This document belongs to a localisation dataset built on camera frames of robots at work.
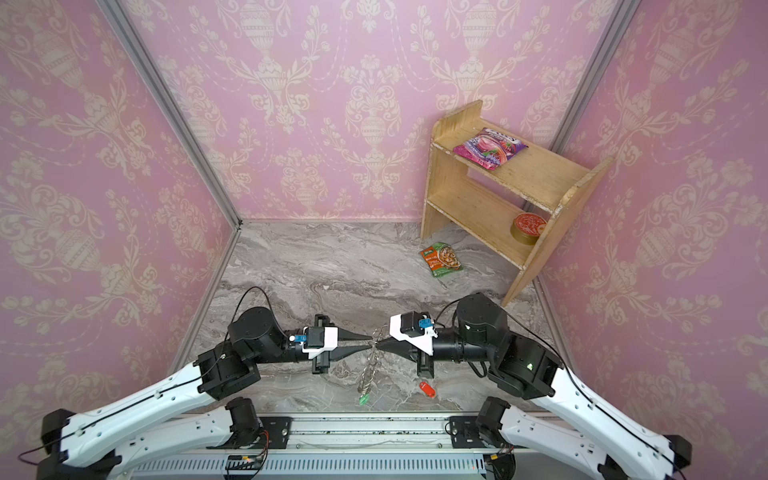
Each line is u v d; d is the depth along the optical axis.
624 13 0.68
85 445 0.41
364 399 0.79
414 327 0.43
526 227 0.85
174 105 0.87
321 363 0.50
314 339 0.44
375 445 0.73
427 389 0.81
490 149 0.74
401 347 0.46
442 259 1.09
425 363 0.48
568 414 0.41
